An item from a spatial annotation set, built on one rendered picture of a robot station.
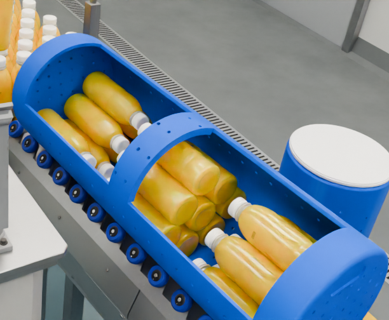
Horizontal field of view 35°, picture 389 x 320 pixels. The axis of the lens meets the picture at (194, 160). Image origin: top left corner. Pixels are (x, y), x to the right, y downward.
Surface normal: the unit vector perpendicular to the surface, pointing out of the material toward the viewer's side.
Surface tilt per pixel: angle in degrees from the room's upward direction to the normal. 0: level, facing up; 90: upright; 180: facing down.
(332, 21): 90
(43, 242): 0
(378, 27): 90
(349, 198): 90
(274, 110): 0
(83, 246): 71
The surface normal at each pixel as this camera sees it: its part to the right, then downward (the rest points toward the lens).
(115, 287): -0.65, -0.03
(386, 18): -0.80, 0.21
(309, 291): -0.39, -0.43
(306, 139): 0.16, -0.82
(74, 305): 0.64, 0.51
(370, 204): 0.47, 0.56
